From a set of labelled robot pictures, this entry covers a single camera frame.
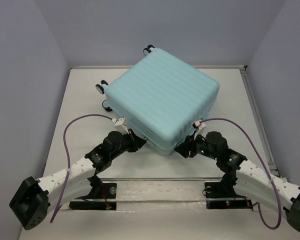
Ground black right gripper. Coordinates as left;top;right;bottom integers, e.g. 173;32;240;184
173;130;219;161

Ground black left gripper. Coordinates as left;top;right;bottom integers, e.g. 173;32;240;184
109;128;145;160

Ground light blue suitcase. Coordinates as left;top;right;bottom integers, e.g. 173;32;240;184
95;45;220;156

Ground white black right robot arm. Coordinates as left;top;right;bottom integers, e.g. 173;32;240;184
174;131;300;233

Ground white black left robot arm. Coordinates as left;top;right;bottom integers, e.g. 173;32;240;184
9;131;147;230

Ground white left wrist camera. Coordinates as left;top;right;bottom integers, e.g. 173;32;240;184
114;117;129;135

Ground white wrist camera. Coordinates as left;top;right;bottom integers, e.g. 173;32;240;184
192;120;206;140
114;117;129;135

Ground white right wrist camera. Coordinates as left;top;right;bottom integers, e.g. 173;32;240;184
192;120;206;140

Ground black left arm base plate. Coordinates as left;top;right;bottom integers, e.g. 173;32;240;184
68;182;117;211

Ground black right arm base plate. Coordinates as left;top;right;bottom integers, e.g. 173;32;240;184
202;181;256;210

